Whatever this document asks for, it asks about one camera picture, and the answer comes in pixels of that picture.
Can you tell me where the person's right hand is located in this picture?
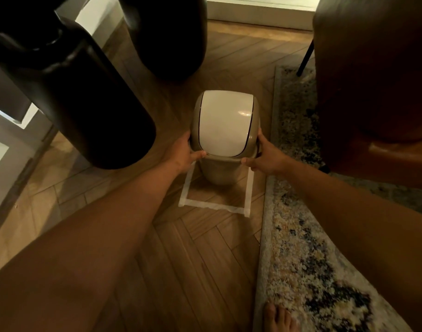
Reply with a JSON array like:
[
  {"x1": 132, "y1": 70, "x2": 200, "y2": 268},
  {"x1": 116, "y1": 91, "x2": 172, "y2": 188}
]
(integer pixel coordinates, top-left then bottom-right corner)
[{"x1": 241, "y1": 128, "x2": 294, "y2": 177}]

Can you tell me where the patterned area rug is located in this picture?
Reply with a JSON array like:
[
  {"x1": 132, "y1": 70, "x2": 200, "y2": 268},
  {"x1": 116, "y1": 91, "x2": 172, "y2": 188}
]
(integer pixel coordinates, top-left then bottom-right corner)
[{"x1": 253, "y1": 65, "x2": 422, "y2": 332}]

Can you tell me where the person's foot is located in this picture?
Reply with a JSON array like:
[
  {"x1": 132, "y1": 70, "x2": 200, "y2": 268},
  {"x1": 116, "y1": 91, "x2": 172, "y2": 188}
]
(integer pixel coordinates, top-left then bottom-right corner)
[{"x1": 263, "y1": 302, "x2": 300, "y2": 332}]

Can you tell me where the black floor vase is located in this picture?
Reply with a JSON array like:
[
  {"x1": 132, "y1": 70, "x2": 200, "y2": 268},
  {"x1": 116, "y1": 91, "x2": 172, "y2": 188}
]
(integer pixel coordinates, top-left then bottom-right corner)
[{"x1": 118, "y1": 0, "x2": 208, "y2": 81}]

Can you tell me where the person's left hand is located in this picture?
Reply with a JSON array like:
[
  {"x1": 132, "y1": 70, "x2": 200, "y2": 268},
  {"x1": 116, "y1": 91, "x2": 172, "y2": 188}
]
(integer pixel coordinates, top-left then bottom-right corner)
[{"x1": 161, "y1": 130, "x2": 207, "y2": 176}]

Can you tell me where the person's left forearm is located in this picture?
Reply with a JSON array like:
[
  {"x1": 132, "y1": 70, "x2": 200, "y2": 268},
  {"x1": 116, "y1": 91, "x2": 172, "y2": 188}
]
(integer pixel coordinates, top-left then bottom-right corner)
[{"x1": 0, "y1": 160, "x2": 184, "y2": 332}]

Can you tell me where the beige swing-lid trash bin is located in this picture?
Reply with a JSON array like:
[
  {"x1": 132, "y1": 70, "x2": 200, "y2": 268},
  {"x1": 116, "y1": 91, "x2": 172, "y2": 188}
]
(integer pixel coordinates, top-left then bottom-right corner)
[{"x1": 190, "y1": 90, "x2": 260, "y2": 186}]

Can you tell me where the person's right forearm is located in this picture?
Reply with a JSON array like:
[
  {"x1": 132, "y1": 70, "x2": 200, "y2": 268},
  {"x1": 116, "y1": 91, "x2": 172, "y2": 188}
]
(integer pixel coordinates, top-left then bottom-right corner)
[{"x1": 273, "y1": 159, "x2": 422, "y2": 332}]

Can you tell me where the large black vase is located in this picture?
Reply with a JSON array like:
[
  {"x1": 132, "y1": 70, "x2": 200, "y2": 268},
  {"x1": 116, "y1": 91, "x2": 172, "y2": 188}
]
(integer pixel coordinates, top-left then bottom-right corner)
[{"x1": 0, "y1": 0, "x2": 157, "y2": 170}]

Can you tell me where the brown leather armchair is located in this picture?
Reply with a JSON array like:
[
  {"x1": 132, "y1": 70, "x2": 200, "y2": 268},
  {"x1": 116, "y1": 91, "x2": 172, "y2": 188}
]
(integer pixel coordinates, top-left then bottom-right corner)
[{"x1": 297, "y1": 0, "x2": 422, "y2": 189}]

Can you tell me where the white tape floor marking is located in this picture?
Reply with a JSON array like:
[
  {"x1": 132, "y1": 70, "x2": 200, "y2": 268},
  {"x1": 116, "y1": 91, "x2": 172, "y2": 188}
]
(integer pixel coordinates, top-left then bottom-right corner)
[{"x1": 178, "y1": 161, "x2": 255, "y2": 218}]

